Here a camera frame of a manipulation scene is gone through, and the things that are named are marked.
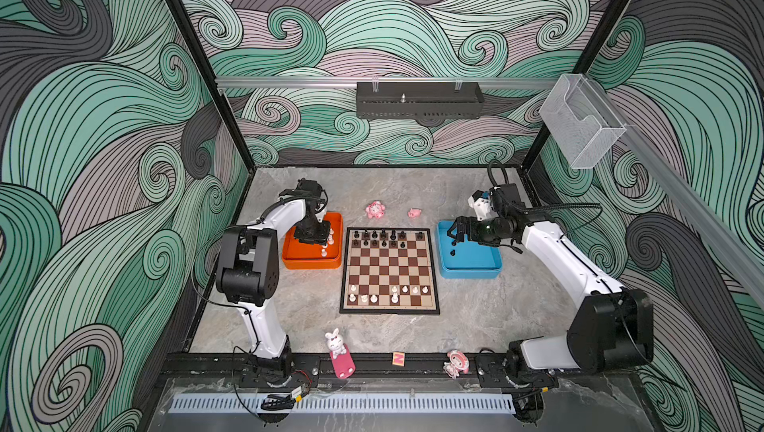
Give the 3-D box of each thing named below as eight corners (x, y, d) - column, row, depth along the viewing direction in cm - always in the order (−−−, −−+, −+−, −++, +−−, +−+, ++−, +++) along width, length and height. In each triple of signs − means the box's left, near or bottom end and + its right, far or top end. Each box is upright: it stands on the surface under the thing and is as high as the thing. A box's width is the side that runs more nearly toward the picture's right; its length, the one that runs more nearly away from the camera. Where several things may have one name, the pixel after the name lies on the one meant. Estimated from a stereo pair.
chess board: (340, 314, 84) (339, 311, 83) (346, 231, 103) (346, 227, 101) (440, 314, 84) (441, 311, 83) (428, 231, 103) (429, 227, 101)
